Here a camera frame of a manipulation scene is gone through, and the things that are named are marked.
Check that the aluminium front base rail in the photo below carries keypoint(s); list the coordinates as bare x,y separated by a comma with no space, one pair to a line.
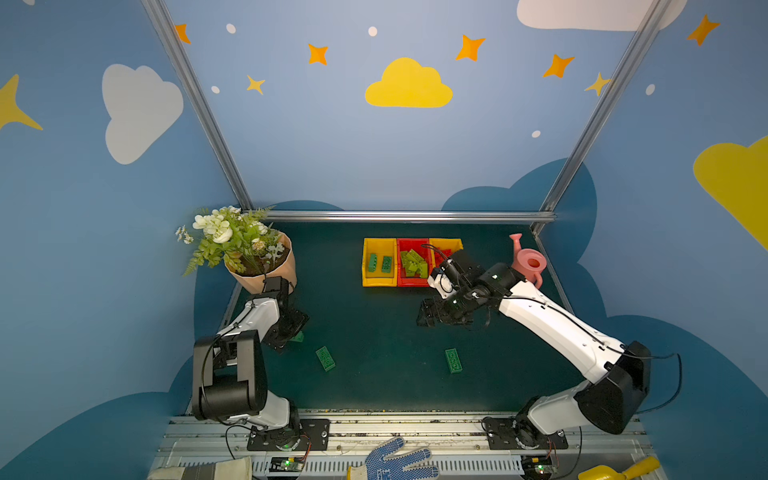
458,444

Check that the left aluminium frame post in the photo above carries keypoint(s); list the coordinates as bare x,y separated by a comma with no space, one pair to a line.
161,20

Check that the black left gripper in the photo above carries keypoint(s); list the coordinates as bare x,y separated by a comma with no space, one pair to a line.
288,324

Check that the artificial white flower plant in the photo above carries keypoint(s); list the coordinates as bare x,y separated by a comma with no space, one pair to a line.
238,239

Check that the yellow storage bin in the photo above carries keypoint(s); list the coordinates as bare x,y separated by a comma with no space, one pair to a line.
381,247
453,244

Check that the dark green lego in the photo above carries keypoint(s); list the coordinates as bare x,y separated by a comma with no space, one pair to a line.
386,265
325,358
453,361

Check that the left yellow storage bin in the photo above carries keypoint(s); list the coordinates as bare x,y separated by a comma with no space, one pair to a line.
381,247

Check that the aluminium back frame rail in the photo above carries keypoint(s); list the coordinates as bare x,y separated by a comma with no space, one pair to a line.
411,217

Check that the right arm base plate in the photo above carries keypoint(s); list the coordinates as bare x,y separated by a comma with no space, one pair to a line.
511,434

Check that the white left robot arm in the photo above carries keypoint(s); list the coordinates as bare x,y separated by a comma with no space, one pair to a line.
230,383

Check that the right yellow storage bin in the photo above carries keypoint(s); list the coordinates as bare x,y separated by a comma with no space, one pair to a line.
453,244

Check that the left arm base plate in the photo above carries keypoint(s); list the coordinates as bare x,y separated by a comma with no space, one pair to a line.
296,436

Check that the right aluminium frame post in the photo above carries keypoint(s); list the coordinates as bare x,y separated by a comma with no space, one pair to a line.
633,56

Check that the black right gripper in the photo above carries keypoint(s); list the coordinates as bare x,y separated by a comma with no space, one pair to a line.
448,306

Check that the aluminium frame post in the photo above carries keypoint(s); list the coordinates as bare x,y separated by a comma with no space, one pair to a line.
161,20
633,56

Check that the red middle storage bin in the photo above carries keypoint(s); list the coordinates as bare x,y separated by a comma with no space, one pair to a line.
405,244

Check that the right green circuit board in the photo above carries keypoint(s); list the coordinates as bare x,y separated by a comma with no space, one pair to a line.
537,468

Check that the dark green lego bottom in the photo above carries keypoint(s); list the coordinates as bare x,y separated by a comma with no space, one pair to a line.
453,361

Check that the blue dotted work glove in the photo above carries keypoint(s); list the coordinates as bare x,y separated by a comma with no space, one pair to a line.
387,462

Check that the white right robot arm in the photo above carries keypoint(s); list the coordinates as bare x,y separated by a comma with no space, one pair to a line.
616,376

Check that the green circuit board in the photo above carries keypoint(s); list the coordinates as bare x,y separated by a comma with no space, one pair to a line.
286,465
537,468

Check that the left green circuit board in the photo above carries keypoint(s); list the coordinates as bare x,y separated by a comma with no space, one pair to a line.
286,465

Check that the pink watering can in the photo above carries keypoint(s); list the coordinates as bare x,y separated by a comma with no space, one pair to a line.
529,262

